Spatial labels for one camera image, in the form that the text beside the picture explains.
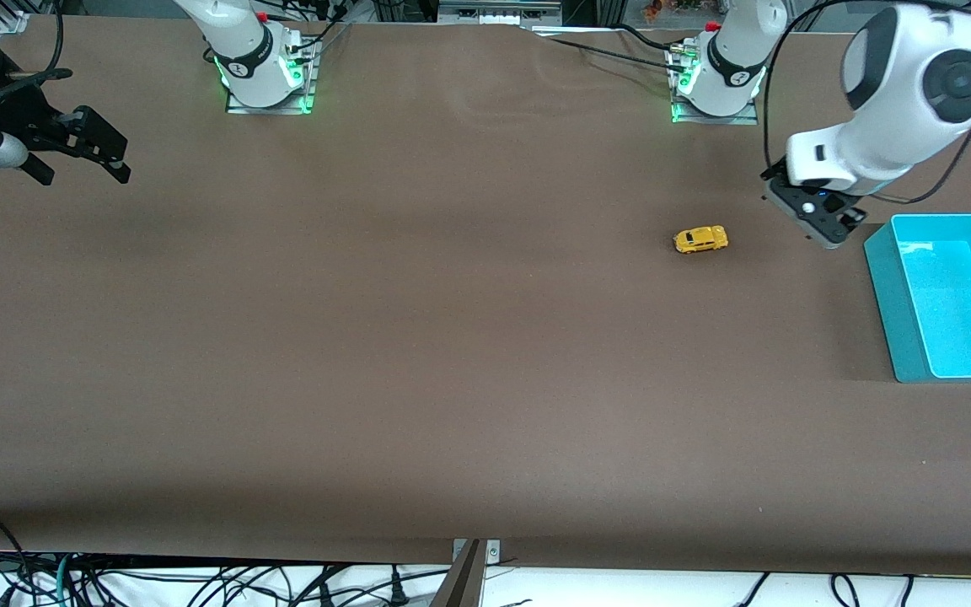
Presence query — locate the yellow beetle toy car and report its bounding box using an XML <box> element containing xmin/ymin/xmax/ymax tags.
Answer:
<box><xmin>673</xmin><ymin>225</ymin><xmax>730</xmax><ymax>255</ymax></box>

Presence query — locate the teal plastic bin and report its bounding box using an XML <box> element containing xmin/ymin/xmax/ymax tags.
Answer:
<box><xmin>863</xmin><ymin>212</ymin><xmax>971</xmax><ymax>384</ymax></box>

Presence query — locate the grey power strip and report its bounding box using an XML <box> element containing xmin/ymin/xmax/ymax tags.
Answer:
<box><xmin>437</xmin><ymin>0</ymin><xmax>564</xmax><ymax>26</ymax></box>

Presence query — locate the dark support beam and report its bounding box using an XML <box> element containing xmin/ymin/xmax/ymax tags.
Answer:
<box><xmin>430</xmin><ymin>540</ymin><xmax>488</xmax><ymax>607</ymax></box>

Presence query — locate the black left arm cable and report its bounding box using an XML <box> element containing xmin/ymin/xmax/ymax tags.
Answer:
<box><xmin>761</xmin><ymin>0</ymin><xmax>971</xmax><ymax>206</ymax></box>

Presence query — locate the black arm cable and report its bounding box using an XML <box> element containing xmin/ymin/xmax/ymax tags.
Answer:
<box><xmin>761</xmin><ymin>0</ymin><xmax>971</xmax><ymax>206</ymax></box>
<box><xmin>0</xmin><ymin>0</ymin><xmax>73</xmax><ymax>110</ymax></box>

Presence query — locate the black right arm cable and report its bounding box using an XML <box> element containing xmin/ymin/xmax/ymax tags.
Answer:
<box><xmin>0</xmin><ymin>0</ymin><xmax>73</xmax><ymax>110</ymax></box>

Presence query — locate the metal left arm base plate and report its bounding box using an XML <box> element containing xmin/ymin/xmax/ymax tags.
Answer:
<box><xmin>669</xmin><ymin>46</ymin><xmax>761</xmax><ymax>126</ymax></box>

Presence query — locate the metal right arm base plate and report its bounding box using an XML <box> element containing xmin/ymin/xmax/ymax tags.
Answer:
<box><xmin>224</xmin><ymin>38</ymin><xmax>319</xmax><ymax>115</ymax></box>

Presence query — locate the black cable on table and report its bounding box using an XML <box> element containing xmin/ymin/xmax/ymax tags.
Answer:
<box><xmin>528</xmin><ymin>24</ymin><xmax>693</xmax><ymax>73</ymax></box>

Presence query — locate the metal table edge bracket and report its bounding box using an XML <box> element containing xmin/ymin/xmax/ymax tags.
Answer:
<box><xmin>452</xmin><ymin>540</ymin><xmax>502</xmax><ymax>564</ymax></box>

